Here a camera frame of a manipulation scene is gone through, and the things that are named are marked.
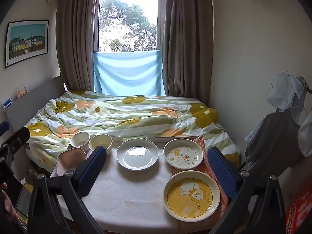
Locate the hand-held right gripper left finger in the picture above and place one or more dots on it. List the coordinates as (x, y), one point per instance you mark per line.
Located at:
(97, 160)

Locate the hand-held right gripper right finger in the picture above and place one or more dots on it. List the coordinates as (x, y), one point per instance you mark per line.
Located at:
(221, 168)

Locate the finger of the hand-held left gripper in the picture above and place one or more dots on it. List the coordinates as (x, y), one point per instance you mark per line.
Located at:
(3, 128)
(18, 136)

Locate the pink irregular bowl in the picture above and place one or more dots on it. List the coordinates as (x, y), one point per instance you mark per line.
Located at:
(72, 159)

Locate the yellow bear print plate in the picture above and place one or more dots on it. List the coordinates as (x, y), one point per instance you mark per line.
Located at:
(191, 195)

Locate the white duck print plate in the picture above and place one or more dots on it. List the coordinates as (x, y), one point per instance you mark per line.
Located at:
(182, 154)

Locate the person's left hand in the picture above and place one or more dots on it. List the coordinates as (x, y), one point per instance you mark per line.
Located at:
(8, 207)

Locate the red patterned placemat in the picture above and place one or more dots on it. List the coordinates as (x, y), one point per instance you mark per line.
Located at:
(205, 162)

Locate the cream round bowl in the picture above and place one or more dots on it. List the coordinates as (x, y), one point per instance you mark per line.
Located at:
(100, 142)

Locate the small blue packet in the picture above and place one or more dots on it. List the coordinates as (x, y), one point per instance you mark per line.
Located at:
(7, 103)

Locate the white ribbed bowl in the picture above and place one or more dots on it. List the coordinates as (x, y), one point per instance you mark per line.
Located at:
(80, 141)

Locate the grey headboard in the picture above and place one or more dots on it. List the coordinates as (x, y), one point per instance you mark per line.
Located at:
(29, 109)

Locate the small cartoon box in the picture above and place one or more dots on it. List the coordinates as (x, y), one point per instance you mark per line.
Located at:
(21, 92)

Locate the grey plate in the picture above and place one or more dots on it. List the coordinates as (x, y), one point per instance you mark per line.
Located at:
(137, 154)

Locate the floral green striped blanket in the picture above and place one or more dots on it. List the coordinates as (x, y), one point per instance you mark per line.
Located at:
(126, 117)

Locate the hanging grey garment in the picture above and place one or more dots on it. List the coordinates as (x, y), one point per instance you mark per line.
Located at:
(273, 139)

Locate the red patterned bag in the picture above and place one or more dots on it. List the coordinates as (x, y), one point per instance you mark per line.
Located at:
(299, 209)

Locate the framed houses picture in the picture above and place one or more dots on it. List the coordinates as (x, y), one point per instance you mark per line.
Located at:
(26, 42)

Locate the hanging white garment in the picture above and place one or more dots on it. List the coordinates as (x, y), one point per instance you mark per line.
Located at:
(306, 136)

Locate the light blue cloth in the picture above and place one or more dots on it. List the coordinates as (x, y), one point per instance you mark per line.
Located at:
(129, 74)

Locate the hanging white shirt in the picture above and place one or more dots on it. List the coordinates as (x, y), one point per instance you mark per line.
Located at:
(282, 92)

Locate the brown curtain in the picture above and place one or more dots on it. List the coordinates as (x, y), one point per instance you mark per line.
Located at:
(75, 41)
(185, 48)

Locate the window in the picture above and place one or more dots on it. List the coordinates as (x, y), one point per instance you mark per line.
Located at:
(128, 19)

